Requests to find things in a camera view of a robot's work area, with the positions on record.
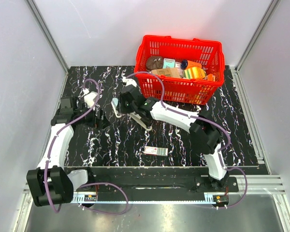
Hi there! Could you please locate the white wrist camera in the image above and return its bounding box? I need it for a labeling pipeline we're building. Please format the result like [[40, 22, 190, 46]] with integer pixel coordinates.
[[82, 88, 98, 109], [122, 77, 137, 87]]

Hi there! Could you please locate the red plastic basket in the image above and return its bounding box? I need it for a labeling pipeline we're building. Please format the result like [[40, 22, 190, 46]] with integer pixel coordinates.
[[134, 35, 225, 105]]

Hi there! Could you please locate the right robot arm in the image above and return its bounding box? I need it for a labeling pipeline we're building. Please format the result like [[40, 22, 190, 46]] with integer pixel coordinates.
[[111, 85, 229, 191]]

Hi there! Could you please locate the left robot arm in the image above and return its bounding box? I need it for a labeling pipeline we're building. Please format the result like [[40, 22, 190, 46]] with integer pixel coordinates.
[[26, 92, 110, 207]]

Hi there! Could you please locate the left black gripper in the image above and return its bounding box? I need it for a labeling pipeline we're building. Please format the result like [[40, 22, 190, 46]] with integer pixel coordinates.
[[74, 101, 111, 131]]

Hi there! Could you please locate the brown round sponge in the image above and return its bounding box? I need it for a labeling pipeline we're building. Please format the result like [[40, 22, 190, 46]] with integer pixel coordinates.
[[145, 56, 163, 72]]

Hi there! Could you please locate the yellow green striped box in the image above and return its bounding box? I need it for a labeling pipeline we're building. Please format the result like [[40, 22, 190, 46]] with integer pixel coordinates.
[[183, 67, 206, 79]]

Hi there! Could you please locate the small light blue stapler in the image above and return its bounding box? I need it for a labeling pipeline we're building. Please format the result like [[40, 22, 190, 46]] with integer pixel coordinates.
[[111, 98, 122, 118]]

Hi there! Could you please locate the cardboard box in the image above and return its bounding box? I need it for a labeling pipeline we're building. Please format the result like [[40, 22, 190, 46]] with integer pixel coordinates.
[[150, 68, 183, 78]]

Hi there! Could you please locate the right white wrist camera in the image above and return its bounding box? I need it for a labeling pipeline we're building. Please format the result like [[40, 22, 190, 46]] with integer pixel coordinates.
[[122, 77, 137, 87]]

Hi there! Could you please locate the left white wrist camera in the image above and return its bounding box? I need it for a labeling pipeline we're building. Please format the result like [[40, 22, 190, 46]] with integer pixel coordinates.
[[82, 88, 98, 109]]

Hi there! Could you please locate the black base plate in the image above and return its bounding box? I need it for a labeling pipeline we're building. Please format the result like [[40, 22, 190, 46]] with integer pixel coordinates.
[[84, 167, 239, 203]]

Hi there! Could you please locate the staples box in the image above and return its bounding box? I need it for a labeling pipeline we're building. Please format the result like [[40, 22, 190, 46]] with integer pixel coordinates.
[[144, 146, 168, 157]]

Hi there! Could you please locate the teal label box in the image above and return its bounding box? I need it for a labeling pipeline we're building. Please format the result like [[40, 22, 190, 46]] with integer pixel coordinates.
[[162, 58, 175, 69]]

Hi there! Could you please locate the orange bottle blue cap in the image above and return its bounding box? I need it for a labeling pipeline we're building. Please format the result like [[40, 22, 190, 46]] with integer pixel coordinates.
[[180, 59, 202, 70]]

